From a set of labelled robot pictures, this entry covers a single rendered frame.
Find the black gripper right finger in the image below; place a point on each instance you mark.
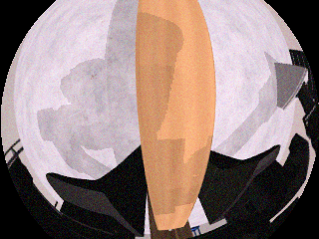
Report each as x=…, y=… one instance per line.
x=227, y=178

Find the light brown wooden board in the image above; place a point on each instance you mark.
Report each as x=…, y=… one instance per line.
x=175, y=77

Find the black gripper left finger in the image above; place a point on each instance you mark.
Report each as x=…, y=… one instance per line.
x=121, y=193

